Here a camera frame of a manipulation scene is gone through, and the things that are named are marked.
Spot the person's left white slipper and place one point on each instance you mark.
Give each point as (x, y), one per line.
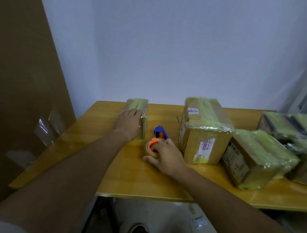
(138, 228)

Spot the small diamond sticker cardboard box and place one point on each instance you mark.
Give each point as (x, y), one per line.
(136, 103)

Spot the person's left forearm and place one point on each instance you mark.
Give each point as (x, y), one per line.
(60, 182)

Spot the person's right forearm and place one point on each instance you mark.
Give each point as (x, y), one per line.
(230, 204)

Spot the large brown cardboard sheet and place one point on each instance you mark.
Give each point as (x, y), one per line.
(28, 84)

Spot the silver foil packet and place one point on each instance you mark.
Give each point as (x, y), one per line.
(200, 221)

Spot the person's right hand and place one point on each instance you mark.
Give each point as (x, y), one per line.
(170, 160)

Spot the black metal table leg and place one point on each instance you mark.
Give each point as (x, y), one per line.
(105, 213)

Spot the person's white shirt sleeve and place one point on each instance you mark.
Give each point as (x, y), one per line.
(9, 228)

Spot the small box with 031 label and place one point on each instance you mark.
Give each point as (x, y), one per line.
(285, 153)

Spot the taped box with blue stripe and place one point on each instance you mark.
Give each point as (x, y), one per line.
(278, 124)

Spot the taped box with label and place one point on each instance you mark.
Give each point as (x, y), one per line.
(254, 158)

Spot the orange dispenser with yellow tape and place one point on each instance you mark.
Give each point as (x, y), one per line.
(159, 130)

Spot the yellow wooden table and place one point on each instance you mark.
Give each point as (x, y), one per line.
(84, 144)

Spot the person's left hand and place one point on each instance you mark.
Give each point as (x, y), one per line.
(128, 124)

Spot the large pink label cardboard box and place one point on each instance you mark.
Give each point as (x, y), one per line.
(206, 115)

